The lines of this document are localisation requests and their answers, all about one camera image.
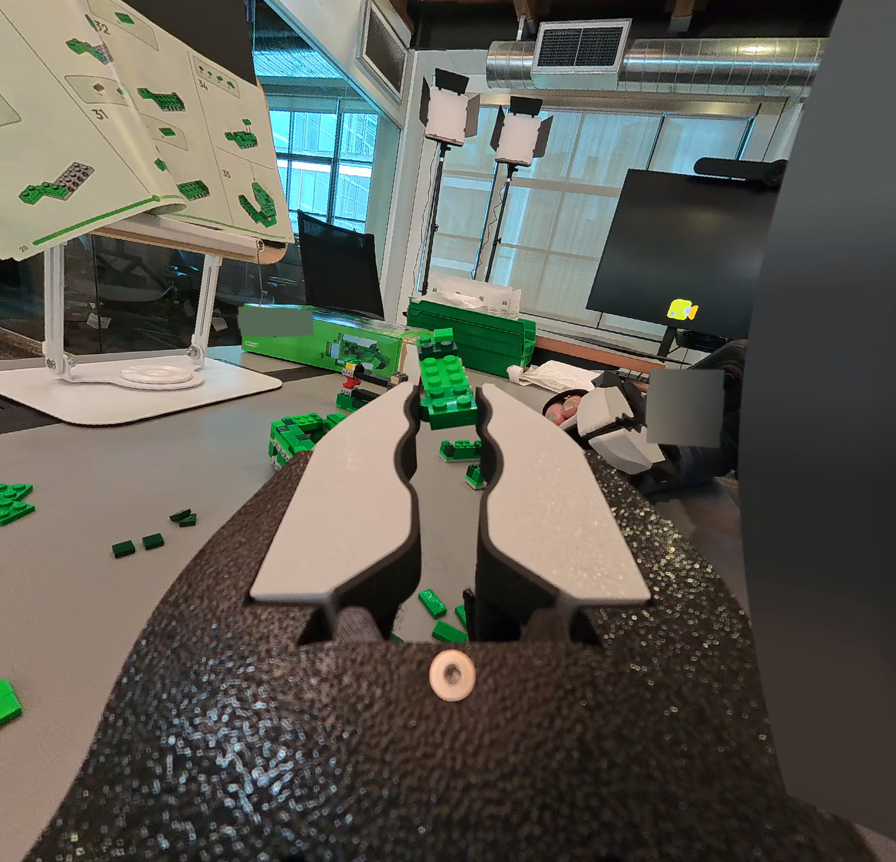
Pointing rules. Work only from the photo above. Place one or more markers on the green creeper brick build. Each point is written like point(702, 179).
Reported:
point(301, 439)

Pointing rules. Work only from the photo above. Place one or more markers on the bright green studded brick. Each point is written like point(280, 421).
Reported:
point(458, 450)

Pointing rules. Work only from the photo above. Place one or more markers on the black video bar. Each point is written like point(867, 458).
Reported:
point(742, 171)

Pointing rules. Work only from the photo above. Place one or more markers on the white paper bags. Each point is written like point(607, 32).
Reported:
point(469, 295)

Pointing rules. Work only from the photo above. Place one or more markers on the green plastic bins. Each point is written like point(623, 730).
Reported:
point(490, 344)

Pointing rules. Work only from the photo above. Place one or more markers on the white ceiling air vent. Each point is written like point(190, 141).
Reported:
point(581, 47)

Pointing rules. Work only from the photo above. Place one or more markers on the silver metal air duct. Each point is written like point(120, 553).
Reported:
point(721, 61)

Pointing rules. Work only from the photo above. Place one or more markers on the white book stand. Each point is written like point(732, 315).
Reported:
point(175, 379)

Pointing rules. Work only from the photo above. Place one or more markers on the bright green flat plate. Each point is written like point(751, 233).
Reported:
point(8, 702)

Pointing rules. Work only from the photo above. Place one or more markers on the bright green studded plate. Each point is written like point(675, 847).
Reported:
point(12, 502)

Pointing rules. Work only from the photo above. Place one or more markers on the dark brick build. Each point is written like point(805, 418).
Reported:
point(381, 390)

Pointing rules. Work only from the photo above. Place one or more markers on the pink round object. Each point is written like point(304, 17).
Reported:
point(565, 408)

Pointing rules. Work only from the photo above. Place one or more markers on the green and grey brick assembly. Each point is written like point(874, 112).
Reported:
point(446, 386)

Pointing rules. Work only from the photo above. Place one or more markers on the bright green flat tile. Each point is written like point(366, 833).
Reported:
point(449, 632)
point(461, 616)
point(432, 602)

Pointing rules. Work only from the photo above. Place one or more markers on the white framed wall grille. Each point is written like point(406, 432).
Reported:
point(383, 50)

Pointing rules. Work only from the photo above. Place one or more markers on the studio light panel on stand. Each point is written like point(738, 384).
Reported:
point(448, 113)
point(519, 134)

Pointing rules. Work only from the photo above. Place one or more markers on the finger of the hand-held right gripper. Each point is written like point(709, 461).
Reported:
point(616, 407)
point(630, 449)

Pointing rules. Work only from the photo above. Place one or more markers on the crumpled white plastic bag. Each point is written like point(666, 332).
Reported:
point(553, 376)

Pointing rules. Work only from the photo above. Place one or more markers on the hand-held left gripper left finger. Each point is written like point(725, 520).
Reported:
point(343, 498)

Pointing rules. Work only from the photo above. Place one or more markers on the large black monitor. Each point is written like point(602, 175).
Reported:
point(686, 246)

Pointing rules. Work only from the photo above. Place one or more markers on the grey desk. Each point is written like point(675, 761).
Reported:
point(140, 470)

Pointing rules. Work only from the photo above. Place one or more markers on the brick instruction booklet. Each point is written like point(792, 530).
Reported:
point(105, 120)

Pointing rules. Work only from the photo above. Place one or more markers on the small black device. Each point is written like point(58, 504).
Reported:
point(700, 340)

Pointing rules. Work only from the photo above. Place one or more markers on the green cardboard set box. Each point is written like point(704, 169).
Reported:
point(357, 348)

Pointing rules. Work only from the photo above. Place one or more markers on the green and dark small brick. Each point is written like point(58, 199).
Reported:
point(474, 477)

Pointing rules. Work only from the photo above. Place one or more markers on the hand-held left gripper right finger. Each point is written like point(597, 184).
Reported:
point(553, 512)

